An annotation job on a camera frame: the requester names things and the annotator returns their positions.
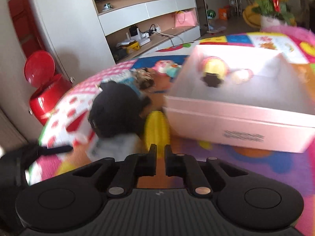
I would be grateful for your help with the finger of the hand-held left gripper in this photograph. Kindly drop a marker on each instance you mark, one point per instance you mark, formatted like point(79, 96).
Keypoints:
point(54, 150)

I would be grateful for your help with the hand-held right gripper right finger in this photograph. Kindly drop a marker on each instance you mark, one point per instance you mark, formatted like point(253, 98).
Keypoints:
point(168, 158)

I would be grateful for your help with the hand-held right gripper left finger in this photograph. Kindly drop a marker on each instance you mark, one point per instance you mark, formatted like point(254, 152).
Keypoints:
point(152, 158)

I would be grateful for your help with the yellow oval toy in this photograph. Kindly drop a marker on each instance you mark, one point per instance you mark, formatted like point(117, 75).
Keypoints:
point(157, 130)

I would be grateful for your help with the pink cardboard box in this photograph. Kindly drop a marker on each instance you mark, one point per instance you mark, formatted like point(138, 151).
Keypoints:
point(221, 118)

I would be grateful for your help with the small dark figurine toy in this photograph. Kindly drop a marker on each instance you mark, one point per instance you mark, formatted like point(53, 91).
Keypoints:
point(145, 78)

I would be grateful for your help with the red pedal bin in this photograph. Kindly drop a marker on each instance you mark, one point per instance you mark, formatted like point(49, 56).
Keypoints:
point(45, 88)

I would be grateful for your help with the colourful printed blanket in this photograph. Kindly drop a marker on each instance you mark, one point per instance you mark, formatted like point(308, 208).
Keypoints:
point(246, 164)

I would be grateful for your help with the pink and teal plush toy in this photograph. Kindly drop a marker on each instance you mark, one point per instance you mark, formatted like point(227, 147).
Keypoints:
point(167, 68)

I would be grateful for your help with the yellow and pink doll toy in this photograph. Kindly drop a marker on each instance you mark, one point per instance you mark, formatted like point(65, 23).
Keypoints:
point(214, 70)

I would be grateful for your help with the small cream round toy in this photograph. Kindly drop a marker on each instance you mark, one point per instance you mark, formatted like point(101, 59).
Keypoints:
point(242, 75)

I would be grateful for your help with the yellow box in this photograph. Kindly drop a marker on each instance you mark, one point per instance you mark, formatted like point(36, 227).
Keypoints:
point(133, 47)

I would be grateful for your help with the white router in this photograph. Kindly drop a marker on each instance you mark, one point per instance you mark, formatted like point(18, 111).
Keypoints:
point(144, 38)

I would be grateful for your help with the pink gift bag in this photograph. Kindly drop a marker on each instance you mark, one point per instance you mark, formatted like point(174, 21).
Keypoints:
point(184, 18)

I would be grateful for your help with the white television cabinet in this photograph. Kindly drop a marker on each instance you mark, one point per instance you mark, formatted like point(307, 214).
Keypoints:
point(147, 14)

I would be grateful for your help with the watermelon ball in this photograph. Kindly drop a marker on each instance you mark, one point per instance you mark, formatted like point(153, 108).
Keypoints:
point(210, 13)

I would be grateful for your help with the metal bowl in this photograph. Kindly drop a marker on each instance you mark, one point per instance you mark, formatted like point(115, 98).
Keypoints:
point(107, 6)

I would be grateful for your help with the orange box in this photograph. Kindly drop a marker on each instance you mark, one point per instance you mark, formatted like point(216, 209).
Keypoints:
point(223, 13)

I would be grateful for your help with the yellow chair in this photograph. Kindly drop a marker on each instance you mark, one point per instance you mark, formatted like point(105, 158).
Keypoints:
point(251, 16)

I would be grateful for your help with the potted purple flowers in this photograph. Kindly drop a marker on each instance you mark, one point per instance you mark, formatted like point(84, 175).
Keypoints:
point(270, 2)

